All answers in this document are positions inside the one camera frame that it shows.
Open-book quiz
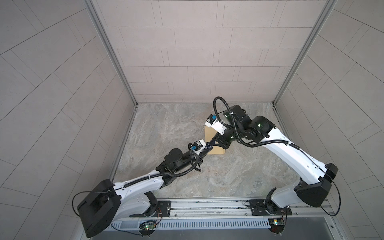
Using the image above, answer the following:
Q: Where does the green circuit board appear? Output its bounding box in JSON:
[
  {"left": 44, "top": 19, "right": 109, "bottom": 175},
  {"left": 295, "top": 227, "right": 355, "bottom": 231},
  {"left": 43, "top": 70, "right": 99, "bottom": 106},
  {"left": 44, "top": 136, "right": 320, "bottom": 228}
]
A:
[
  {"left": 139, "top": 221, "right": 157, "bottom": 231},
  {"left": 268, "top": 219, "right": 286, "bottom": 234}
]

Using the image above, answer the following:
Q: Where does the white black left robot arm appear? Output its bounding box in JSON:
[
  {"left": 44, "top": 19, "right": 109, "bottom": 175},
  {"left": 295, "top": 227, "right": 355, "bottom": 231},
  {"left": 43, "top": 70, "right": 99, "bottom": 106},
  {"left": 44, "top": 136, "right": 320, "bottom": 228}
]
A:
[{"left": 76, "top": 147, "right": 213, "bottom": 238}]

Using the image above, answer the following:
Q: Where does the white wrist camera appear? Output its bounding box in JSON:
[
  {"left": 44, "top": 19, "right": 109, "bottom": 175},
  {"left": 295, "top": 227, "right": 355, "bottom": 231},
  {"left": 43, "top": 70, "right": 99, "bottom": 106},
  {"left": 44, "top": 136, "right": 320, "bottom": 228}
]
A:
[
  {"left": 188, "top": 140, "right": 206, "bottom": 155},
  {"left": 205, "top": 115, "right": 227, "bottom": 135}
]

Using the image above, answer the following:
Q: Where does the tan kraft envelope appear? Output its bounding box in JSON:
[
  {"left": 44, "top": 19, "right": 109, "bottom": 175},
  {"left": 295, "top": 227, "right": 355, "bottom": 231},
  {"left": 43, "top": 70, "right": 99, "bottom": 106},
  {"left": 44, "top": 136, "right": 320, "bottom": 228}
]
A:
[{"left": 204, "top": 126, "right": 225, "bottom": 155}]

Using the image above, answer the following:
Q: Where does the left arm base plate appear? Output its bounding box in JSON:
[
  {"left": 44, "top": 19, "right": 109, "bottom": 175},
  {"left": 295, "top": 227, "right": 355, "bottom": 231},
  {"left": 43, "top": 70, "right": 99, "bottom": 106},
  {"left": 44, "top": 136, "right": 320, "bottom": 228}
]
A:
[{"left": 130, "top": 201, "right": 171, "bottom": 218}]

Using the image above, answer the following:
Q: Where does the left green circuit board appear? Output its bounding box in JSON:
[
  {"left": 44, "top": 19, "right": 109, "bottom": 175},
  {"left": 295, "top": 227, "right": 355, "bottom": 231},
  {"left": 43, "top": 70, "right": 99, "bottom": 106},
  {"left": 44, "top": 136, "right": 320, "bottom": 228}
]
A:
[{"left": 139, "top": 221, "right": 157, "bottom": 231}]

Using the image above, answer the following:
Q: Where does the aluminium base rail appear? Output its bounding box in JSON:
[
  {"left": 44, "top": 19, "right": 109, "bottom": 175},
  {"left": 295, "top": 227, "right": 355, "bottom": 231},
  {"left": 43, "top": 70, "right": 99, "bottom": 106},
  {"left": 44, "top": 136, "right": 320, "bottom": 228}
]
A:
[{"left": 162, "top": 197, "right": 328, "bottom": 220}]

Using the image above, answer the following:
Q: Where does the aluminium corner post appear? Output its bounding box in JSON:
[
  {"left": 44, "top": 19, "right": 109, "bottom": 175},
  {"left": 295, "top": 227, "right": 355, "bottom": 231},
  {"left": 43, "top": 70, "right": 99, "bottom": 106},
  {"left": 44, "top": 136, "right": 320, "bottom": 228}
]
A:
[
  {"left": 272, "top": 0, "right": 338, "bottom": 105},
  {"left": 83, "top": 0, "right": 139, "bottom": 106}
]

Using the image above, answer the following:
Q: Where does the right green circuit board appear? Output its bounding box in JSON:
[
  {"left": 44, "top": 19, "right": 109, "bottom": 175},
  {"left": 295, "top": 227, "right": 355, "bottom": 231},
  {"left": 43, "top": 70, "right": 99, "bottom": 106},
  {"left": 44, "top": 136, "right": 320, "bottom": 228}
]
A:
[{"left": 268, "top": 219, "right": 286, "bottom": 234}]

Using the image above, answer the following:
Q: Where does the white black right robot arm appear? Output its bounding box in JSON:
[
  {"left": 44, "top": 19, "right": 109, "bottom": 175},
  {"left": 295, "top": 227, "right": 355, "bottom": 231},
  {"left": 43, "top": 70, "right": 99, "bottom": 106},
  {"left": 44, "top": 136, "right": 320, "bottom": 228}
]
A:
[{"left": 207, "top": 97, "right": 338, "bottom": 215}]

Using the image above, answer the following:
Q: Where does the right aluminium corner post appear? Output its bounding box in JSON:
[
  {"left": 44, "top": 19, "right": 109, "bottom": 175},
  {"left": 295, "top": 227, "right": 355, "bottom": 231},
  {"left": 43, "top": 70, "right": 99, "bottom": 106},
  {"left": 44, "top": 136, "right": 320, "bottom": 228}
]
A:
[{"left": 272, "top": 0, "right": 338, "bottom": 105}]

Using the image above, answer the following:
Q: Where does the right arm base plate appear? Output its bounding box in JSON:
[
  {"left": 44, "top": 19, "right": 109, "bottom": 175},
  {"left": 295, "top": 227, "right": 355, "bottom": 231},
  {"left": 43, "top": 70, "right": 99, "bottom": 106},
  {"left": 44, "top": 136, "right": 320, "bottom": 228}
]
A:
[{"left": 245, "top": 200, "right": 292, "bottom": 216}]

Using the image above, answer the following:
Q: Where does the left aluminium corner post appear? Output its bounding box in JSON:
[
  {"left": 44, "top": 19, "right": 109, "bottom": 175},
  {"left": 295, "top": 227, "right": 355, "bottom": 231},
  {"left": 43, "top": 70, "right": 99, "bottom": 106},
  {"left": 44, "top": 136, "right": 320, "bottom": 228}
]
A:
[{"left": 83, "top": 0, "right": 139, "bottom": 106}]

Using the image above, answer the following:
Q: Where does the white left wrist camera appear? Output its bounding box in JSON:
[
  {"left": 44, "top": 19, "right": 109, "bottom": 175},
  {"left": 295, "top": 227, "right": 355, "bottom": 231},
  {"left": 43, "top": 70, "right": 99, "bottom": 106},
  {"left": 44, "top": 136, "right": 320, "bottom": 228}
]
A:
[{"left": 188, "top": 140, "right": 206, "bottom": 155}]

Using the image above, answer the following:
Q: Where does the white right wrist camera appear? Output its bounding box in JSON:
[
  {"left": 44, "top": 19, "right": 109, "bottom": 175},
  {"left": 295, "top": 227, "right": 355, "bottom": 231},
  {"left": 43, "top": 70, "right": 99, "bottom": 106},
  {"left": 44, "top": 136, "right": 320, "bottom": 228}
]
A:
[{"left": 205, "top": 115, "right": 227, "bottom": 135}]

